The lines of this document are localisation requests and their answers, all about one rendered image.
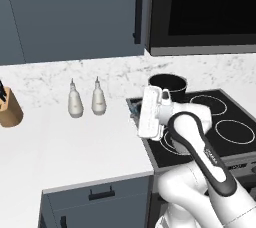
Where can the grey oven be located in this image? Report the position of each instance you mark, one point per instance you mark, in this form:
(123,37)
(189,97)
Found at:
(243,167)

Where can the blue-grey wall cupboard door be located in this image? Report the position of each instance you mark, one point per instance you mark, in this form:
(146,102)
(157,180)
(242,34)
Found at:
(76,15)

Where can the black hob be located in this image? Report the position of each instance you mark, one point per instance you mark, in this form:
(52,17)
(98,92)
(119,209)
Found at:
(233,132)

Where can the blue-grey drawer front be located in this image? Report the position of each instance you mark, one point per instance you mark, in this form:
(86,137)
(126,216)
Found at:
(126,190)

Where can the black microwave oven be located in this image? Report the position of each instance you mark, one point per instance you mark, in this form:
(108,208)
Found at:
(206,8)

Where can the narrow blue-grey cupboard door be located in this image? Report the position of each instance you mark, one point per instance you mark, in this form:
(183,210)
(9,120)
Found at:
(9,22)

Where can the black cooking pot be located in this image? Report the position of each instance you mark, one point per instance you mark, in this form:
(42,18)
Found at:
(168,83)

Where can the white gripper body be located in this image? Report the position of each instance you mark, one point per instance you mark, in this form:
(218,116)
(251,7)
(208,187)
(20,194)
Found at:
(150,113)

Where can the wooden knife block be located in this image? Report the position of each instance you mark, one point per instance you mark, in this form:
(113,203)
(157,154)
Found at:
(10,112)

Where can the white bottle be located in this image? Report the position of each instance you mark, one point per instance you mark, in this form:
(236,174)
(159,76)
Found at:
(98,102)
(75,103)

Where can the blue-grey base cupboard door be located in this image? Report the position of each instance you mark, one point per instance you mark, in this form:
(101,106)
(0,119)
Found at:
(110,215)

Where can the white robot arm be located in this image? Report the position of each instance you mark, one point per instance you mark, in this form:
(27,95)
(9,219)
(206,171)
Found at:
(196,185)

